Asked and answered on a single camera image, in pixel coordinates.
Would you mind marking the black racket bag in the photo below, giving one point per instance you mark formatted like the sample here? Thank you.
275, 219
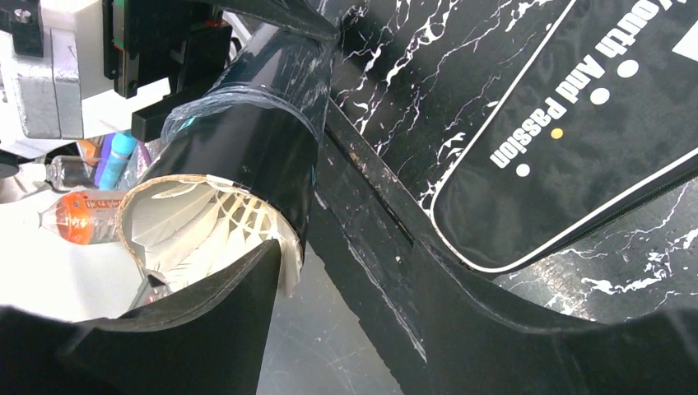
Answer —
601, 119

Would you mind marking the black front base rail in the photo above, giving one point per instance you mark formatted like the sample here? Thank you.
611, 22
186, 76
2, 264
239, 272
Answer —
415, 300

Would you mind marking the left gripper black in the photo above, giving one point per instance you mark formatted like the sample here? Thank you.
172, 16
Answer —
187, 43

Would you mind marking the white shuttlecock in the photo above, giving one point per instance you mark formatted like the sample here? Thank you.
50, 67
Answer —
182, 230

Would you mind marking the orange capped plastic bottle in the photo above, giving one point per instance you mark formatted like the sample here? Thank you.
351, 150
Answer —
84, 217

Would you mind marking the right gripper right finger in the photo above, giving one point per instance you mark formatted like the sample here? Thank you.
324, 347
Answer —
654, 354

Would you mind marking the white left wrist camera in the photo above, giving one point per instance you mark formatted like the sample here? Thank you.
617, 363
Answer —
63, 95

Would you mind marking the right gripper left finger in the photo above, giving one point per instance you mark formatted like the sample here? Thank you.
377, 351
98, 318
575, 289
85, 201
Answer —
208, 338

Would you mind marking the black shuttlecock tube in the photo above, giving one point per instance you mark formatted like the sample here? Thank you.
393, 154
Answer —
260, 126

